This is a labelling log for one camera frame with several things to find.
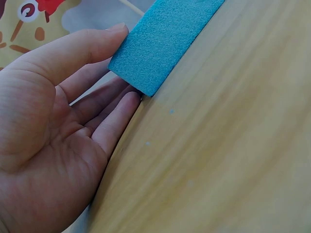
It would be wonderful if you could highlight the person's left hand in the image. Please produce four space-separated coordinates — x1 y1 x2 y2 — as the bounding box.
0 22 143 233

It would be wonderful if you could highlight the blue foam block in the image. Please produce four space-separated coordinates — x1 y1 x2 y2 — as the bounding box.
107 0 226 98

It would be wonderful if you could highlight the thin wooden stick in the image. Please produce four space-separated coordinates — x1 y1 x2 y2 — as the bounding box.
118 0 146 15

